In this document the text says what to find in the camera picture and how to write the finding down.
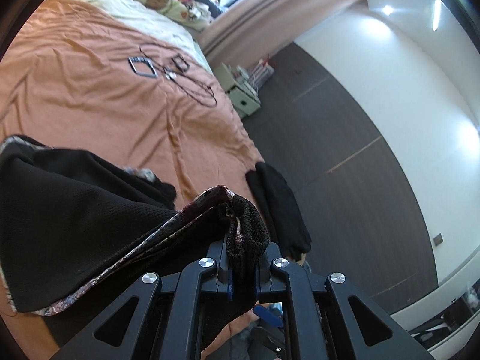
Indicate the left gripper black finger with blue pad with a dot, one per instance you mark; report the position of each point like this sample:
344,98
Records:
222,279
267,316
266,280

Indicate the black pants bear pattern lining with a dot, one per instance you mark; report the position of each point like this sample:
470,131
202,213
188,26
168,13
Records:
76,229

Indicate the white bedside cabinet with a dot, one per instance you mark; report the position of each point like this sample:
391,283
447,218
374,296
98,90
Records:
243,85

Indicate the small black square device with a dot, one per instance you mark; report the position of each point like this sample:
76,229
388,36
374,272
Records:
180,63

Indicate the orange bed blanket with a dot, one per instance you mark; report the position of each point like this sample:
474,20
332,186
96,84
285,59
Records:
66,83

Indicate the pink curtain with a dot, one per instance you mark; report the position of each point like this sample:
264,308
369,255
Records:
255,29

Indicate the black rectangular frame device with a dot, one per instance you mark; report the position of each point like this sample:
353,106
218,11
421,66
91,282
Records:
142,67

